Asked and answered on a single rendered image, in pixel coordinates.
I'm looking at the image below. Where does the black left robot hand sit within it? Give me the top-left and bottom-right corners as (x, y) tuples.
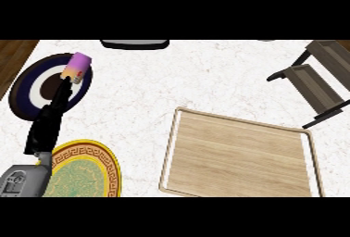
(23, 75), (75, 156)

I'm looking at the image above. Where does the pale wooden tray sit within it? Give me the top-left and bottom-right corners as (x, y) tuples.
(156, 106), (326, 198)

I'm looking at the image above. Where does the grey tiered basket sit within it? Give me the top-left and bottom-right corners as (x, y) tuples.
(266, 40), (350, 130)

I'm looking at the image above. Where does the dark blue round plate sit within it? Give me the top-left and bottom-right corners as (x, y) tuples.
(9, 53), (94, 122)

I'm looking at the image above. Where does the purple and orange can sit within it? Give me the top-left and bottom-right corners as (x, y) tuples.
(59, 51), (93, 85)

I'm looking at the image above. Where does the yellow patterned plate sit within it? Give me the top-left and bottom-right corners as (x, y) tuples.
(41, 139), (122, 198)

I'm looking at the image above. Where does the black appliance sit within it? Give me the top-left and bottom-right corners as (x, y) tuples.
(100, 40), (171, 51)

